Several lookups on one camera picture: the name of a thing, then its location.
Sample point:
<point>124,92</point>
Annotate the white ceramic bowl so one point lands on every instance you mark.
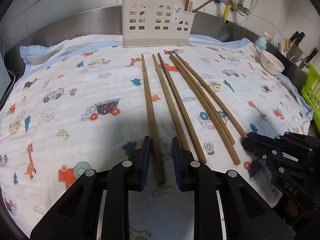
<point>270,63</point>

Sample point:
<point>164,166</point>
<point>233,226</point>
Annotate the white appliance door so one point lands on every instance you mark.
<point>8,79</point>

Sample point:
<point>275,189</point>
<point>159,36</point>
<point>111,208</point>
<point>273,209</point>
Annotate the brass water valve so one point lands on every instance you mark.
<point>226,2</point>
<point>240,9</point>

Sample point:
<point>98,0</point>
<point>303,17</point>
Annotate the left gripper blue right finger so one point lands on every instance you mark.
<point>178,161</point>

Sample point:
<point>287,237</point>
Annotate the teal soap bottle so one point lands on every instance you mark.
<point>261,42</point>

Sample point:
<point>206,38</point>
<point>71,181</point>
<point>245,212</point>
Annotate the black knife block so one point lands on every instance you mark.
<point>294,62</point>

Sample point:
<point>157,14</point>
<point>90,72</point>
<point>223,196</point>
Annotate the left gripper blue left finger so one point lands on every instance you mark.
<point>146,152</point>

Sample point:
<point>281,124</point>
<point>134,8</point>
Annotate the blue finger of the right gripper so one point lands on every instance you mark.
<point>254,138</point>
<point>259,150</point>

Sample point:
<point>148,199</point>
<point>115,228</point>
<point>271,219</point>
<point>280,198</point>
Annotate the white cartoon print cloth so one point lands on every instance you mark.
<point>81,104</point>

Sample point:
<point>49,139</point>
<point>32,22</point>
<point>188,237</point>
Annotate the green plastic basket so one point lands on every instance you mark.
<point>311,92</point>

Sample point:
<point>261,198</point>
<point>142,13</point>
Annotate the beige plastic utensil holder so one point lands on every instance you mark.
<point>156,22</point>

